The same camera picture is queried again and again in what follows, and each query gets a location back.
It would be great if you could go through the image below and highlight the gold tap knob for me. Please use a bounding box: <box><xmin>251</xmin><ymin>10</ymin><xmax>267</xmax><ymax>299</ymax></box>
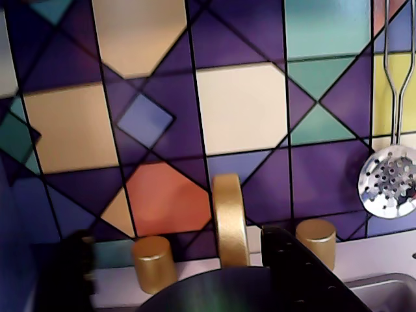
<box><xmin>294</xmin><ymin>218</ymin><xmax>338</xmax><ymax>270</ymax></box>
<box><xmin>131</xmin><ymin>235</ymin><xmax>178</xmax><ymax>295</ymax></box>

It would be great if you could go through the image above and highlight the gray metal sink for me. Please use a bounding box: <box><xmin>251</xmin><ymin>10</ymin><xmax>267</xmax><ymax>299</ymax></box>
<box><xmin>343</xmin><ymin>272</ymin><xmax>416</xmax><ymax>312</ymax></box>

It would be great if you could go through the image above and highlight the gold toy faucet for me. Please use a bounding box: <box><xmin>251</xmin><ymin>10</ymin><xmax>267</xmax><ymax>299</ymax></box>
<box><xmin>211</xmin><ymin>174</ymin><xmax>251</xmax><ymax>269</ymax></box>

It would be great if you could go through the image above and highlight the colourful tile backsplash panel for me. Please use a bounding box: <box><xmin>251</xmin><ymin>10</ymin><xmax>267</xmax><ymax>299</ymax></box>
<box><xmin>0</xmin><ymin>0</ymin><xmax>416</xmax><ymax>270</ymax></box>

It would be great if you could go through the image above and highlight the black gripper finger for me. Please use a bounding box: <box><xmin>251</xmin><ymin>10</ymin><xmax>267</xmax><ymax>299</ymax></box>
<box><xmin>31</xmin><ymin>229</ymin><xmax>97</xmax><ymax>312</ymax></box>
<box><xmin>261</xmin><ymin>226</ymin><xmax>373</xmax><ymax>312</ymax></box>

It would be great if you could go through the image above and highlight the silver slotted spoon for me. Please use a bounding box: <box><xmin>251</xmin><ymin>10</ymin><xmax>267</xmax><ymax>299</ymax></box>
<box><xmin>357</xmin><ymin>0</ymin><xmax>416</xmax><ymax>219</ymax></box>

